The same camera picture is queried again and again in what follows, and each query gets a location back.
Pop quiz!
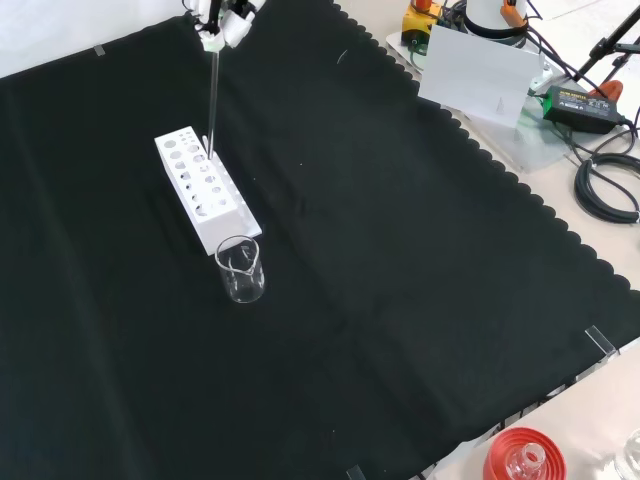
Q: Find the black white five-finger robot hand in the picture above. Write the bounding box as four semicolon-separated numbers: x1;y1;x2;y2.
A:
181;0;267;51

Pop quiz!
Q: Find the clear glass rod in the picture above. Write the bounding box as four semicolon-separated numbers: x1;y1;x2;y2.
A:
205;47;221;162

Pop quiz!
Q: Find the white test tube rack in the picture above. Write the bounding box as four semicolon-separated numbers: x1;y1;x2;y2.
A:
153;125;264;257

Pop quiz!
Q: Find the clear glass beaker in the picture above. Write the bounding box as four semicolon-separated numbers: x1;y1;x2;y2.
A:
214;235;266;305

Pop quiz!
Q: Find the yellow stop button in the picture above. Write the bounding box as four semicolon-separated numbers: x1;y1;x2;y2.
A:
402;0;444;46

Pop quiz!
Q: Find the black bench cloth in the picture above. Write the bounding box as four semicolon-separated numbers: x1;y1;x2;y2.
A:
0;0;640;480

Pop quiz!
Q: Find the pale board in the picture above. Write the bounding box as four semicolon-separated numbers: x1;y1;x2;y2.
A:
417;24;546;129

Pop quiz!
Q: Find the clear acrylic plate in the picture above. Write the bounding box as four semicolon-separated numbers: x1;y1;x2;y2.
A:
462;92;577;175

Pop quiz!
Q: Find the black power adapter green label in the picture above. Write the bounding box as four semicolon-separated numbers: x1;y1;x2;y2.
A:
542;84;624;135

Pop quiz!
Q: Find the black tripod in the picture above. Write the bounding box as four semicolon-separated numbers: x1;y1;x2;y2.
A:
574;4;640;86

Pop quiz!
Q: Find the orange clamp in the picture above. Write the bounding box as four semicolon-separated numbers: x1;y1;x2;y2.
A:
588;78;625;102

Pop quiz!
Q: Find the red ribbed funnel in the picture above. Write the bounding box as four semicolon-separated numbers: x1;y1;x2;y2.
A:
482;426;569;480

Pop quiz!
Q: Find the clear glass flask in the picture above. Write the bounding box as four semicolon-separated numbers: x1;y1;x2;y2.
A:
507;443;547;480

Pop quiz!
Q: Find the clear glass vessel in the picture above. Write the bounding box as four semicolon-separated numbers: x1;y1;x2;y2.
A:
613;429;640;480

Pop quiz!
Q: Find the coiled black cable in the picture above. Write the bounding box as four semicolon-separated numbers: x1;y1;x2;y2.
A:
573;152;640;225

